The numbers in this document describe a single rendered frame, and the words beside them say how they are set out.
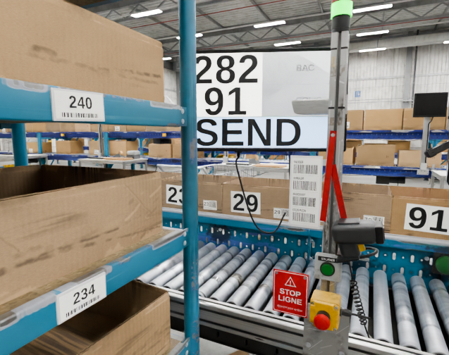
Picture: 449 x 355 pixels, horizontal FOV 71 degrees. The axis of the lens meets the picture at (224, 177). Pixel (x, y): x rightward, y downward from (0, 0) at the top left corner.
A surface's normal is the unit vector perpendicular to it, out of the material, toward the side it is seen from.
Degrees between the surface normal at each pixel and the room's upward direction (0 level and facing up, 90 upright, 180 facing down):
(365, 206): 90
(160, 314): 90
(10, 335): 90
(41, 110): 90
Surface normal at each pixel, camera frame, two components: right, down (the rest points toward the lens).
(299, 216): -0.43, 0.12
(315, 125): -0.09, 0.07
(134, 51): 0.91, 0.07
